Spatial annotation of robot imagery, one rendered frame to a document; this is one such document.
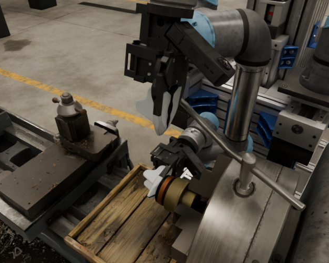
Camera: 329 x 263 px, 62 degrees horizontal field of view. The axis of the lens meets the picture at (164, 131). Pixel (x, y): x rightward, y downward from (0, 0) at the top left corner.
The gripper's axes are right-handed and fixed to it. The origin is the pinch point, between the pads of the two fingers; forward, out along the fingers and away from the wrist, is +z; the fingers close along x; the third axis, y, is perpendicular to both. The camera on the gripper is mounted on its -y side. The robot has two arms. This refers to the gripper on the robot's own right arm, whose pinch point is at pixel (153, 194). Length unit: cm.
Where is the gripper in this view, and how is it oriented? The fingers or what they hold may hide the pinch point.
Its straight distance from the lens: 68.4
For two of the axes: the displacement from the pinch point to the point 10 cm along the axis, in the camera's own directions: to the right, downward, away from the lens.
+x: 0.0, -7.8, -6.2
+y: -8.4, -3.4, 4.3
